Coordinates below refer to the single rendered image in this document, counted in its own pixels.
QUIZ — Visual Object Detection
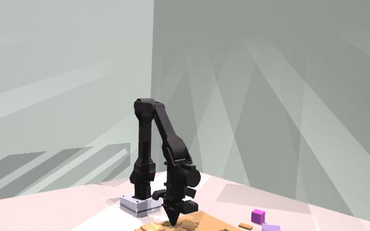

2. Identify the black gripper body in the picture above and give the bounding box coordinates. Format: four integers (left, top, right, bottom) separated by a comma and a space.
152, 180, 199, 215

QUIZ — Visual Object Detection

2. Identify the pink cube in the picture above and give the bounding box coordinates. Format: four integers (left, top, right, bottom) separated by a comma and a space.
251, 209, 266, 225

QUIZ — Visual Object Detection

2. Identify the light purple block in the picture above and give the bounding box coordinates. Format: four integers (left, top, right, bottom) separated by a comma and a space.
262, 224, 281, 231

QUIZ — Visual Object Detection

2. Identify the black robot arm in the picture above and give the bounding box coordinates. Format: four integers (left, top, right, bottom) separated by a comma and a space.
129, 98, 201, 201

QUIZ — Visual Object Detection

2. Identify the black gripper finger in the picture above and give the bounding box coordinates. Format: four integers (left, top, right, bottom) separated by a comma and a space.
168, 207, 180, 226
161, 204, 173, 225

